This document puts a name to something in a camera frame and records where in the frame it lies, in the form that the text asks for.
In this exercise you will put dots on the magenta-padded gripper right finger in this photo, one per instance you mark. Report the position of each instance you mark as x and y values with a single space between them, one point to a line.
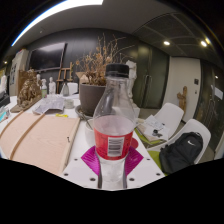
146 170

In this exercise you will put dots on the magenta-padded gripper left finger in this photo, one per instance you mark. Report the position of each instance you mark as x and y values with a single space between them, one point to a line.
78 170

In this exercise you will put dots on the clear red-labelled drink bottle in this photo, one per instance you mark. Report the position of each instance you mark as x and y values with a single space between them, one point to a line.
113 130

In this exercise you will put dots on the dark key bunch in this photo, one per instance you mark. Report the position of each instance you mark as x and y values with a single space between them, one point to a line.
156 133

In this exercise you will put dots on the black backpack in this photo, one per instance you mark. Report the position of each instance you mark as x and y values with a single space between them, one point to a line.
181 151

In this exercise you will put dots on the stack of papers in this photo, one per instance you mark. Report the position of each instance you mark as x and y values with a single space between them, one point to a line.
151 125

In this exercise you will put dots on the light wooden drawing board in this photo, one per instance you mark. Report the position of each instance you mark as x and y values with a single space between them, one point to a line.
40 140

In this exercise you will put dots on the thin paintbrush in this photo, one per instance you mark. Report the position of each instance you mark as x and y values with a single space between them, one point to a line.
85 120

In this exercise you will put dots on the grey plant saucer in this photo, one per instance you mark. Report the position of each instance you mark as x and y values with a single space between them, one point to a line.
80 113

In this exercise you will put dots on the small yellow item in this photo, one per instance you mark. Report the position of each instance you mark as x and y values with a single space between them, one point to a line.
62 115

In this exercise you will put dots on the white chair with papers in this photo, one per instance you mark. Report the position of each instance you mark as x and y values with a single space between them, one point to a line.
171 115

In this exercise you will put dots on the small grey cup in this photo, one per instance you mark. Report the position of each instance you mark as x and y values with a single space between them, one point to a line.
69 103

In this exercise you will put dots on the newspaper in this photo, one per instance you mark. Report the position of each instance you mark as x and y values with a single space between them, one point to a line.
50 104

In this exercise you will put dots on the dried plant in dark pot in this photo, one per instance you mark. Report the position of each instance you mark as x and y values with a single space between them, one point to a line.
90 98

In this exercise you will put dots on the wooden figure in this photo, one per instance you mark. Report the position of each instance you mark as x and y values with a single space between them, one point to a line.
182 98

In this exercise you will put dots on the small white statuette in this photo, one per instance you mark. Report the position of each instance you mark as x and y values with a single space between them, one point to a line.
51 86

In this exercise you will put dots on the pale spray bottle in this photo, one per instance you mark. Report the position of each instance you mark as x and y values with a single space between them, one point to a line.
43 89

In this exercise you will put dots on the cardboard box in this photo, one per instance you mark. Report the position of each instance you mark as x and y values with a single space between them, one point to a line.
81 78

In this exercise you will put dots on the wooden easel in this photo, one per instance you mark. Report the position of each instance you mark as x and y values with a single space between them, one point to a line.
63 70

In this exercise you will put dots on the black flat box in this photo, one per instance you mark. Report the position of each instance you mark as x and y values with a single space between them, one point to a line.
4 100

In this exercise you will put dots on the white cabinet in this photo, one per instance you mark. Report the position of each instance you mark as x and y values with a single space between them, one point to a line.
18 71

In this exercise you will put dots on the round ceiling spotlights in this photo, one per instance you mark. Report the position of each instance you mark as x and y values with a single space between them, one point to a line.
166 42

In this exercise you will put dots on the long ceiling light strip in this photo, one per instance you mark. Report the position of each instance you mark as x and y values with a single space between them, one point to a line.
50 13

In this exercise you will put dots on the black wall screen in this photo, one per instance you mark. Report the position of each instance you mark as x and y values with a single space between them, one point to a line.
46 56

